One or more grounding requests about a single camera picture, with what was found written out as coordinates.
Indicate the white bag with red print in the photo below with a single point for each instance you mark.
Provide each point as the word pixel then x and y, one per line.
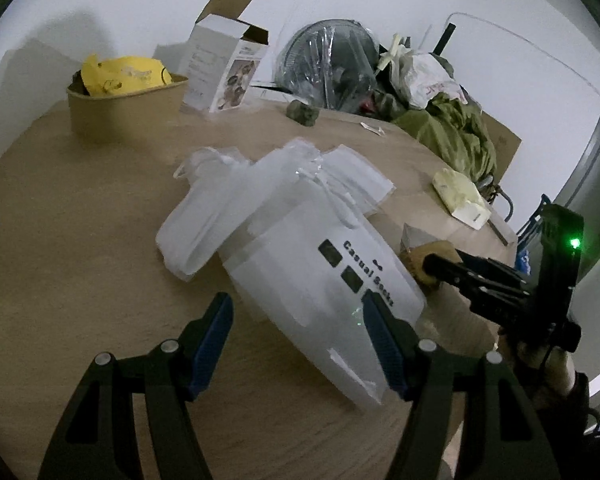
pixel 430 80

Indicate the white printed product box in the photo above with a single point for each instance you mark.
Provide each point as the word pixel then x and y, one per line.
pixel 205 70

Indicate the clear plastic bag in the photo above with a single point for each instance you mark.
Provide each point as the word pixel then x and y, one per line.
pixel 360 180
pixel 195 230

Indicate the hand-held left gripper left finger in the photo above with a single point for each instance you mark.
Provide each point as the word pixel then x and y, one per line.
pixel 212 340

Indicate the small white paper scrap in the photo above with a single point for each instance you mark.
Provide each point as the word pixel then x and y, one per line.
pixel 372 128

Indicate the person's right hand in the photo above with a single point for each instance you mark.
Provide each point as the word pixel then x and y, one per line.
pixel 555 367

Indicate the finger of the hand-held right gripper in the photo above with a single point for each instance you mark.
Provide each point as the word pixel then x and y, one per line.
pixel 445 269
pixel 490 266

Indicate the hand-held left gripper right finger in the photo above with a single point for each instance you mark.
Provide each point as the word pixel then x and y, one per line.
pixel 380 340

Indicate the metal chair frame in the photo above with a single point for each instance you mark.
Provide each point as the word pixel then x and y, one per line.
pixel 502 232

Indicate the brown cardboard sheet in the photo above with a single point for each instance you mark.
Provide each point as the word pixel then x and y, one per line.
pixel 505 147

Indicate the black rod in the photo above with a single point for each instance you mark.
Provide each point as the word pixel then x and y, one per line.
pixel 446 35

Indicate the pale paper strips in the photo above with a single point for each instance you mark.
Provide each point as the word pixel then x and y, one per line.
pixel 395 50

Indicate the green crumpled wad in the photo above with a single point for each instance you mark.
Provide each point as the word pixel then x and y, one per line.
pixel 302 112

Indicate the pale yellow packet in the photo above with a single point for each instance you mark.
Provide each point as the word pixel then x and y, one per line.
pixel 455 190

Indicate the plastic-wrapped electric fan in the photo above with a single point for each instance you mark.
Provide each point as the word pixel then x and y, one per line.
pixel 320 60

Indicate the brown paper container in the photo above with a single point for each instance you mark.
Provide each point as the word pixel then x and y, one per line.
pixel 125 115

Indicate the grey door frame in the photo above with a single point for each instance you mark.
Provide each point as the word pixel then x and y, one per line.
pixel 595 160

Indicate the olive green cloth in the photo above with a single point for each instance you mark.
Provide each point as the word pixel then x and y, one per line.
pixel 450 135

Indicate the yellow plastic bag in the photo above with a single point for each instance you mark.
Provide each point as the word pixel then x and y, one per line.
pixel 125 72

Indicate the yellow sponge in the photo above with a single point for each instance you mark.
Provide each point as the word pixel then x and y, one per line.
pixel 415 260

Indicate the printed translucent sock bag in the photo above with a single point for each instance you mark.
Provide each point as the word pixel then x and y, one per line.
pixel 300 270

